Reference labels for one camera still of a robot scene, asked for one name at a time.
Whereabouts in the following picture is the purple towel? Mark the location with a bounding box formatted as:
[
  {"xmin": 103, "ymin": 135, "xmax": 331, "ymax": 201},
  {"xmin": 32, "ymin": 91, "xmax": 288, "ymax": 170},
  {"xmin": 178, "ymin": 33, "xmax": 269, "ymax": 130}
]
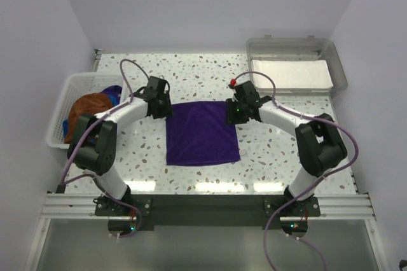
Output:
[
  {"xmin": 101, "ymin": 85, "xmax": 122, "ymax": 106},
  {"xmin": 166, "ymin": 101, "xmax": 240, "ymax": 167}
]

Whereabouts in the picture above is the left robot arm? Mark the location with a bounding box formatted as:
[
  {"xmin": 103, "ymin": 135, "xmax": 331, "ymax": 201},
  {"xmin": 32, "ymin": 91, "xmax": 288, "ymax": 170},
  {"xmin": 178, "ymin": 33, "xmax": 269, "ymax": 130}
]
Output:
[{"xmin": 64, "ymin": 76, "xmax": 172, "ymax": 216}]

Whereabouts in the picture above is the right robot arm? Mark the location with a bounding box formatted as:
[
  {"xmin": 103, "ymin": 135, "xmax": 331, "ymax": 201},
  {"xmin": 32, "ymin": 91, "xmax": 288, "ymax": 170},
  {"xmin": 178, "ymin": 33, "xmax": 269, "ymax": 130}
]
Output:
[{"xmin": 226, "ymin": 79, "xmax": 347, "ymax": 216}]

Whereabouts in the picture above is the purple towel in basket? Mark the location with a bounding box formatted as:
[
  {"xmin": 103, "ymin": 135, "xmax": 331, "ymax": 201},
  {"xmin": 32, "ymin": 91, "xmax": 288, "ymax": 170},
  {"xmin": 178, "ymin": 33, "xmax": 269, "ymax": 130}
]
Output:
[{"xmin": 101, "ymin": 85, "xmax": 122, "ymax": 106}]

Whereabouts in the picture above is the white folded towel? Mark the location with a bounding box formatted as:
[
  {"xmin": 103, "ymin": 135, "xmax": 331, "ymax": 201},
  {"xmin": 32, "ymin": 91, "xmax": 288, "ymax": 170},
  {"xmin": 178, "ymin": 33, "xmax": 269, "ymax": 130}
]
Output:
[{"xmin": 251, "ymin": 60, "xmax": 333, "ymax": 90}]

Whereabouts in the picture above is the clear plastic bin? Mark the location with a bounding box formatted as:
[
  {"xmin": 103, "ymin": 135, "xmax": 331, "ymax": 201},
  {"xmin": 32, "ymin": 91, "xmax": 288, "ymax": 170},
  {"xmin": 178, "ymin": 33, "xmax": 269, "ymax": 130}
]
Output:
[{"xmin": 246, "ymin": 36, "xmax": 348, "ymax": 94}]

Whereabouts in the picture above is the brown towel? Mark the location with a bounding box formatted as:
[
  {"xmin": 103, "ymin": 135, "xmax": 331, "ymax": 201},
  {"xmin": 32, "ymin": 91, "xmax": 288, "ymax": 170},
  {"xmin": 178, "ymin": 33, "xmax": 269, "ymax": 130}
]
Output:
[{"xmin": 64, "ymin": 93, "xmax": 114, "ymax": 144}]

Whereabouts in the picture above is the white plastic laundry basket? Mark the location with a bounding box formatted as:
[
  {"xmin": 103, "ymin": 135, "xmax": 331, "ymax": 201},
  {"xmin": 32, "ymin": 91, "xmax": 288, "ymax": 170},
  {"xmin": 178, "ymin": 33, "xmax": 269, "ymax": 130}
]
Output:
[{"xmin": 46, "ymin": 73, "xmax": 123, "ymax": 149}]

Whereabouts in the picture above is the blue towel in basket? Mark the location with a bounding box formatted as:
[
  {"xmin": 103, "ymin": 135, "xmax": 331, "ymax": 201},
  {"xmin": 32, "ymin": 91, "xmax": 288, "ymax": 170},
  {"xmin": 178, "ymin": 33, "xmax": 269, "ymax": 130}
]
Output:
[{"xmin": 62, "ymin": 119, "xmax": 69, "ymax": 137}]

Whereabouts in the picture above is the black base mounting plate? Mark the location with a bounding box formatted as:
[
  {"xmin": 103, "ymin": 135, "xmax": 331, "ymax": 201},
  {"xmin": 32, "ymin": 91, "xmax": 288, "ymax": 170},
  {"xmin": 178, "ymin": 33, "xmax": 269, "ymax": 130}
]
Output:
[{"xmin": 93, "ymin": 194, "xmax": 321, "ymax": 233}]

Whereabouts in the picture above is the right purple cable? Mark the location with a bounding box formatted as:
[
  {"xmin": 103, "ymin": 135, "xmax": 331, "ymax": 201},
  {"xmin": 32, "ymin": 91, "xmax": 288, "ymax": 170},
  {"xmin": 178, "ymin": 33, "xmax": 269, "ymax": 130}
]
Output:
[{"xmin": 233, "ymin": 71, "xmax": 360, "ymax": 271}]

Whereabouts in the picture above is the aluminium rail frame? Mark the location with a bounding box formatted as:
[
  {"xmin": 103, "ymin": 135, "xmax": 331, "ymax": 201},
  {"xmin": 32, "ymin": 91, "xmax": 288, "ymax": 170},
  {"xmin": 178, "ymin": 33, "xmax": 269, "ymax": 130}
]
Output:
[{"xmin": 42, "ymin": 53, "xmax": 375, "ymax": 220}]

